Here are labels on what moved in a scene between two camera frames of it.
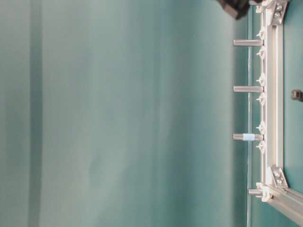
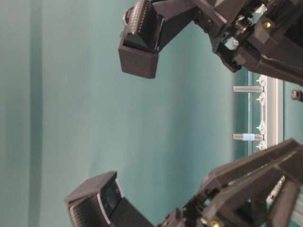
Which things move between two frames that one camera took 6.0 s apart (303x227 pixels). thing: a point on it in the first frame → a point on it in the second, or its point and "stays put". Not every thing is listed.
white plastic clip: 262,127 stays put
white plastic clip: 262,98 stays put
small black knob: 297,94 stays put
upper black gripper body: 237,8 → 253,34
